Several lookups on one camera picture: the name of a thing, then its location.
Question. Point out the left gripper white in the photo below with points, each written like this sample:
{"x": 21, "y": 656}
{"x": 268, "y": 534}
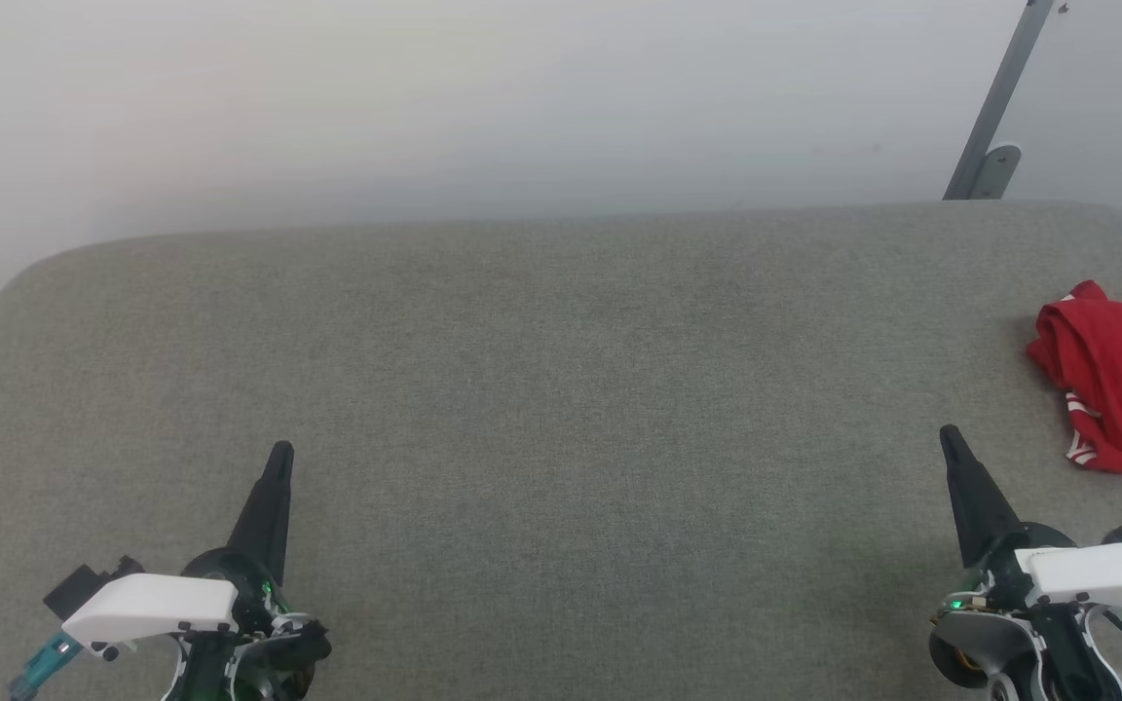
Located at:
{"x": 157, "y": 604}

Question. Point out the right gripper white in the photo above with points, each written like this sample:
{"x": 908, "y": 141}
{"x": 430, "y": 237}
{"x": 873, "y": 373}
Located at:
{"x": 1097, "y": 574}

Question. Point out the grey-green fabric sofa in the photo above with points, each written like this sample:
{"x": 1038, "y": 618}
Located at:
{"x": 571, "y": 409}

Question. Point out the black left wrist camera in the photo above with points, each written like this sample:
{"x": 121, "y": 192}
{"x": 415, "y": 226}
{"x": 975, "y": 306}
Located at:
{"x": 84, "y": 584}

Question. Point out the teal left camera connector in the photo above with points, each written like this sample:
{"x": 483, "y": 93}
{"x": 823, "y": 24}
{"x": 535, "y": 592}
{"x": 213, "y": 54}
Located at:
{"x": 45, "y": 662}

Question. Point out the grey metal wall bracket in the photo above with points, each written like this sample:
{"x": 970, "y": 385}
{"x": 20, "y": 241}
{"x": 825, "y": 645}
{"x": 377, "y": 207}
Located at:
{"x": 994, "y": 117}

